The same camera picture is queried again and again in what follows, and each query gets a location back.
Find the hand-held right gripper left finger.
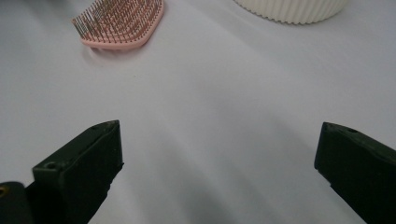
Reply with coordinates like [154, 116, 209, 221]
[25, 119, 124, 224]

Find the pink hairbrush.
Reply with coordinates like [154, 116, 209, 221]
[71, 0, 165, 50]

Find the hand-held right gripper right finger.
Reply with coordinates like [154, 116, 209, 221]
[314, 121, 396, 224]

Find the white plastic basket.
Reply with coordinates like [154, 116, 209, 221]
[233, 0, 349, 25]

